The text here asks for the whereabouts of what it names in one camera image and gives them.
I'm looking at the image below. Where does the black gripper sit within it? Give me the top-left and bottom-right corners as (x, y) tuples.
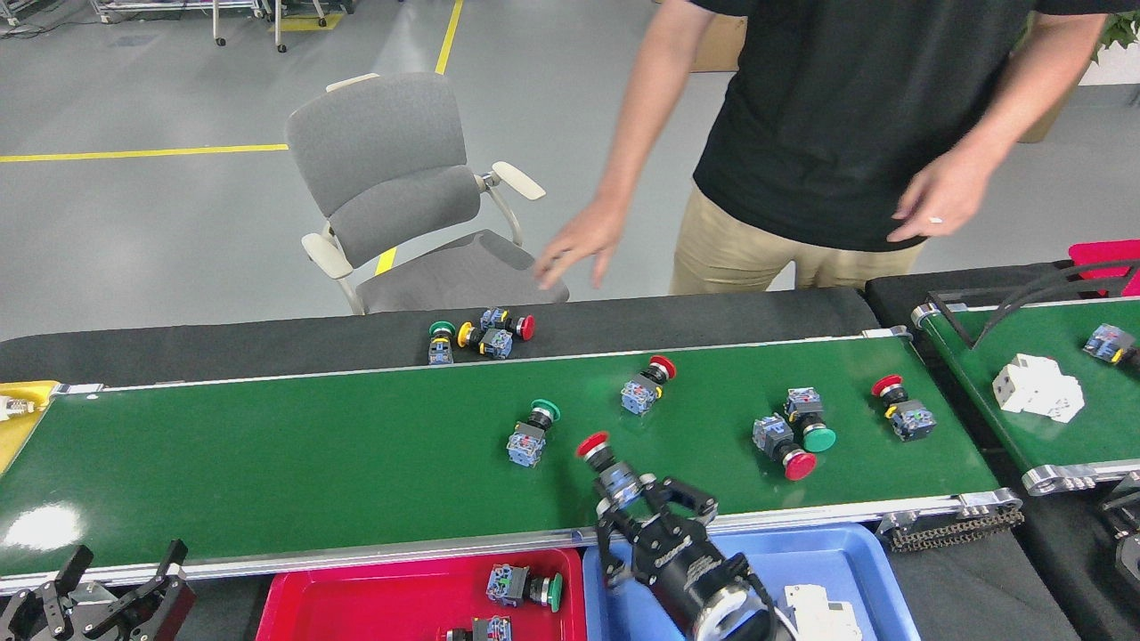
(18, 539), (198, 641)
(594, 476), (776, 637)

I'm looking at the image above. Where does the white circuit breaker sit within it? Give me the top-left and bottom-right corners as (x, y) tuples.
(782, 583), (865, 641)
(992, 353), (1087, 425)

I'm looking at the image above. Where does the yellow mushroom push button switch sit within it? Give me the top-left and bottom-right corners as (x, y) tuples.
(456, 321), (515, 361)

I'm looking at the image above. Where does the blue plastic tray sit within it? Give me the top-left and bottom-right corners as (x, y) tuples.
(582, 523), (899, 641)

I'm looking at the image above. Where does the yellow plastic tray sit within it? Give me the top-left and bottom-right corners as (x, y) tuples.
(0, 381), (59, 473)

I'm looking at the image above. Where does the long green conveyor belt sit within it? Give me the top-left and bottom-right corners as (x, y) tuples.
(0, 326), (1025, 597)

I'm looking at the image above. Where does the red plastic tray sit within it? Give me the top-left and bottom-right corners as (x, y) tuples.
(256, 548), (589, 641)

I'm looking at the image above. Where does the green conveyor with black guide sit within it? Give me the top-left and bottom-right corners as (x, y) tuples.
(910, 296), (1140, 496)

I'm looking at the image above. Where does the person's right hand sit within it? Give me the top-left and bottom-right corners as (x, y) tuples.
(533, 200), (635, 292)

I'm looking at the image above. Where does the person's left hand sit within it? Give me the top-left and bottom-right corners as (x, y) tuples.
(886, 147), (1003, 243)

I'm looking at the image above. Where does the long black table cover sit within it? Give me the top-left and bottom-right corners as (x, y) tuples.
(0, 287), (881, 388)

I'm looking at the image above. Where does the person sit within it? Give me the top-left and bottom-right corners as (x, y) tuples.
(668, 0), (1114, 296)

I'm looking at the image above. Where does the grey office chair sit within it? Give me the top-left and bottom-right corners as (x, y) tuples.
(283, 71), (571, 317)

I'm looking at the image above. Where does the black joystick controller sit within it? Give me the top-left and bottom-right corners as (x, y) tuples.
(1100, 472), (1140, 597)

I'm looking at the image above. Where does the brown cardboard box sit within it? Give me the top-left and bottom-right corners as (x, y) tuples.
(690, 13), (749, 74)

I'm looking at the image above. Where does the red plastic bin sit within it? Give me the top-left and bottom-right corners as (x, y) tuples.
(1069, 239), (1140, 297)

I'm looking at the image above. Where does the white wheeled metal rack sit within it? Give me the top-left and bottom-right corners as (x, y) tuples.
(89, 0), (330, 53)

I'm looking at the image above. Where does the potted plant in gold pot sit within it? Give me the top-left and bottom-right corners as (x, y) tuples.
(1015, 11), (1140, 145)

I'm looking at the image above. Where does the black drive chain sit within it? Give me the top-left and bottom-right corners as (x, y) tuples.
(882, 507), (1025, 553)

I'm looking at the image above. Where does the black curved guide bracket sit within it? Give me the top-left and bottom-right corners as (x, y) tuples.
(926, 258), (1140, 350)

